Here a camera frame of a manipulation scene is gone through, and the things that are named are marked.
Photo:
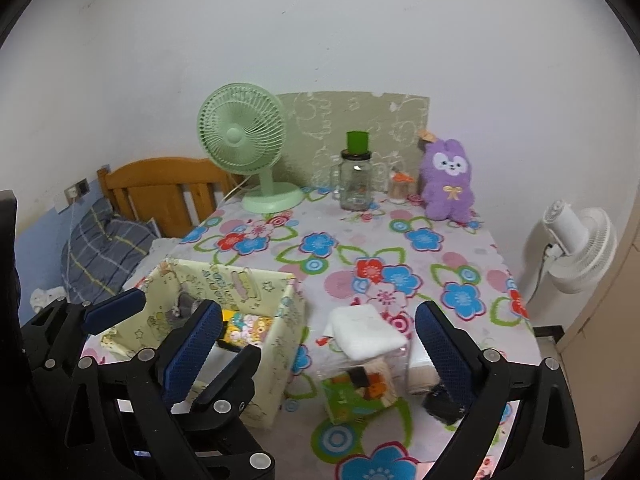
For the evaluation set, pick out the glass jar mug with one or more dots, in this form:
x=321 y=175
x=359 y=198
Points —
x=356 y=185

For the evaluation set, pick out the beige patterned board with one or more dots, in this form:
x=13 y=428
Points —
x=330 y=120

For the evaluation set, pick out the green orange snack packet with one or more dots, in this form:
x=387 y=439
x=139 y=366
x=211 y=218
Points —
x=345 y=400

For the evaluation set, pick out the wall socket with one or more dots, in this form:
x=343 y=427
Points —
x=77 y=189

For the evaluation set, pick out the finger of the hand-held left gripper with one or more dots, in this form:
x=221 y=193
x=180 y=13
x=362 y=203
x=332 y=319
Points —
x=235 y=377
x=115 y=310

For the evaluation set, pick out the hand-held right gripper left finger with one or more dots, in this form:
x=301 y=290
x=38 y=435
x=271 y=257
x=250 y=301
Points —
x=194 y=352

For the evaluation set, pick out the beige tissue pack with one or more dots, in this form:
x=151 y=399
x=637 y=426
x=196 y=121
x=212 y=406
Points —
x=420 y=367

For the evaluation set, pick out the white crumpled cloth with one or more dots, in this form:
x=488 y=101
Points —
x=47 y=297

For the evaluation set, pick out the yellow fabric storage box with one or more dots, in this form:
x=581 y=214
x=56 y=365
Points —
x=280 y=340

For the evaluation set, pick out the white towel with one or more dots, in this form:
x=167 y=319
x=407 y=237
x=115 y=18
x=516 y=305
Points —
x=365 y=332

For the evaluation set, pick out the beige cabinet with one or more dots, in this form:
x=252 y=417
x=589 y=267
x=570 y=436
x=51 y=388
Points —
x=610 y=310

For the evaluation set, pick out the yellow cartoon towel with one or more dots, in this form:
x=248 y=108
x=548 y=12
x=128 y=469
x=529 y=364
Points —
x=247 y=327

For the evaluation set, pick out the grey plush toy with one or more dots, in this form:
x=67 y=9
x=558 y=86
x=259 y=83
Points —
x=186 y=305

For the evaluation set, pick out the purple plush bunny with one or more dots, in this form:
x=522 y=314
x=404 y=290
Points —
x=447 y=185

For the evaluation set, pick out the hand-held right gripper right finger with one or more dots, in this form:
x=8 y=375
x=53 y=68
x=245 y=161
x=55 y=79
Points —
x=441 y=350

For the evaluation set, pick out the grey plaid pillow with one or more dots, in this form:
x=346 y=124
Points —
x=110 y=250

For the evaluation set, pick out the wooden headboard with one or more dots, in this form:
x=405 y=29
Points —
x=150 y=185

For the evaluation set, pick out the white standing fan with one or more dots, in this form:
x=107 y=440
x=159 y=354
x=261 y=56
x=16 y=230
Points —
x=580 y=245

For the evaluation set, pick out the green desk fan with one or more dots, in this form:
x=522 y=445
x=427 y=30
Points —
x=237 y=135

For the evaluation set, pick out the green cup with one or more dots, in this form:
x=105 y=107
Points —
x=357 y=141

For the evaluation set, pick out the small glass jar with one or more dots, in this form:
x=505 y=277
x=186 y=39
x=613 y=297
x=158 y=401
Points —
x=399 y=187

